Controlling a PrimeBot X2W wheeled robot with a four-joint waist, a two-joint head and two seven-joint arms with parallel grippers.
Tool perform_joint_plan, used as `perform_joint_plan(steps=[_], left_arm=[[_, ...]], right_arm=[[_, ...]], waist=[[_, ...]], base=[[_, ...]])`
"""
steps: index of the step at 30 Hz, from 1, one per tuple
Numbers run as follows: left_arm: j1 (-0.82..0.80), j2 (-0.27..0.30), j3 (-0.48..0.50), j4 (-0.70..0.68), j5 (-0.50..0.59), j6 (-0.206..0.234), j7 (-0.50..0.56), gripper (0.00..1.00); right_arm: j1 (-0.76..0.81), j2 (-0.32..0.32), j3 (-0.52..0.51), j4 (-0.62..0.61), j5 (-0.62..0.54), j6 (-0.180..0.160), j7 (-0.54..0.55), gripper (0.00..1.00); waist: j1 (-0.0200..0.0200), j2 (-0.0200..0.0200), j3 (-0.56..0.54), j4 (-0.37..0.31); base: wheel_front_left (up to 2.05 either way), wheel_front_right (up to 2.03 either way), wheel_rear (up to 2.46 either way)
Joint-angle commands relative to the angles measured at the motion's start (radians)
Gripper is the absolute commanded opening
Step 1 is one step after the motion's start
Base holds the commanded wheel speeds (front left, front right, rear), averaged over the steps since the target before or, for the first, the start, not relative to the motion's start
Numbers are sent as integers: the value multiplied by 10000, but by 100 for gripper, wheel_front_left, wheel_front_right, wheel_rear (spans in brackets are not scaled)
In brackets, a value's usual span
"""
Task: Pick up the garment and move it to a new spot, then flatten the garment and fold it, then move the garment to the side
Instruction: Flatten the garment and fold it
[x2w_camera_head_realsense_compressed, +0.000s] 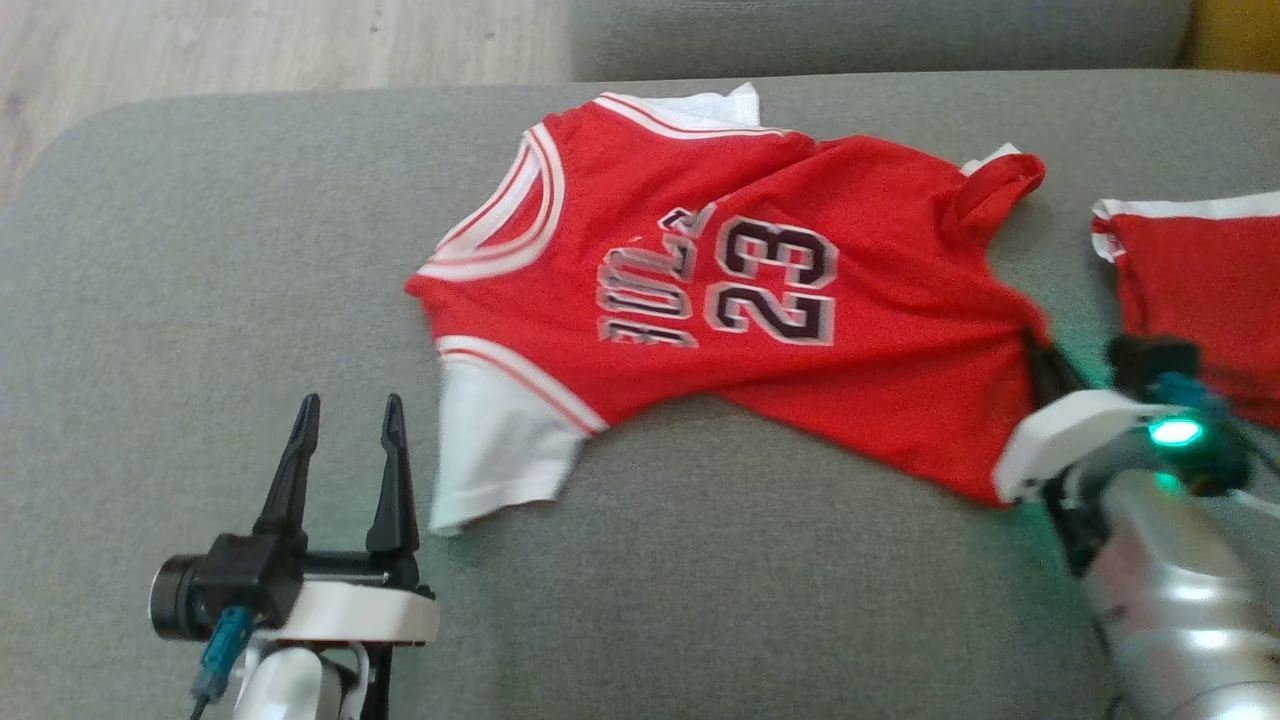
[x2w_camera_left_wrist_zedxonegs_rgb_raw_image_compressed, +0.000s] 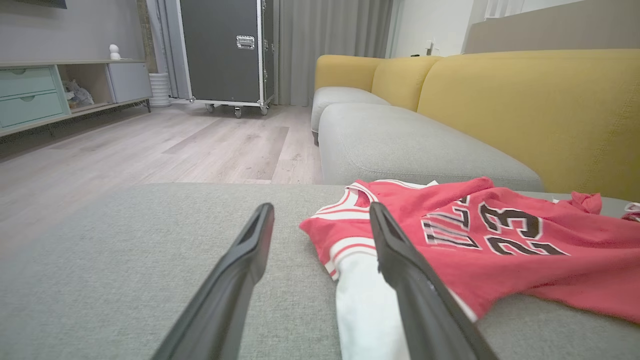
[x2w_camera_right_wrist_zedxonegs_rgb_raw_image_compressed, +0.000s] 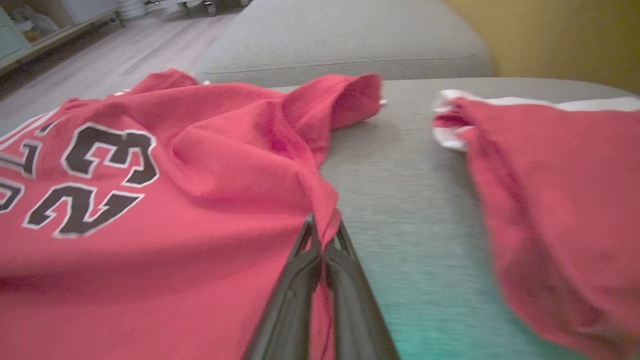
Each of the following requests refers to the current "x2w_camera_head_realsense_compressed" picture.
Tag red basketball jersey number 23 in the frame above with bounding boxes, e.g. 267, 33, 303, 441
404, 83, 1051, 536

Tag left cable with teal connector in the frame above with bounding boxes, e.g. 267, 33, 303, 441
190, 605, 256, 720

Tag red shorts with white trim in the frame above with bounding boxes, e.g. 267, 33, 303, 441
1090, 190, 1280, 431

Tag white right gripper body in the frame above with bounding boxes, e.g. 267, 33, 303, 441
992, 390, 1151, 504

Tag wide yellow sofa back cushion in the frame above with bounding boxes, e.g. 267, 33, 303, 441
1178, 0, 1280, 73

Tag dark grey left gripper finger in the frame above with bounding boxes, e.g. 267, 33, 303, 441
253, 393, 322, 541
365, 393, 421, 561

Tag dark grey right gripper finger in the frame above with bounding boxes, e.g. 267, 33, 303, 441
1048, 345, 1093, 399
1020, 328, 1067, 421

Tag right cable with teal connector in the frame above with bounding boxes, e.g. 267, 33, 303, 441
1150, 372, 1280, 521

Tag cable with teal connector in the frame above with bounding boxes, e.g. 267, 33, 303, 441
1150, 372, 1280, 521
190, 605, 256, 720

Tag large grey sofa seat cushion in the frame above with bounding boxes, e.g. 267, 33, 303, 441
568, 0, 1193, 83

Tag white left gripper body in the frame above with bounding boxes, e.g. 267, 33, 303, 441
255, 548, 441, 646

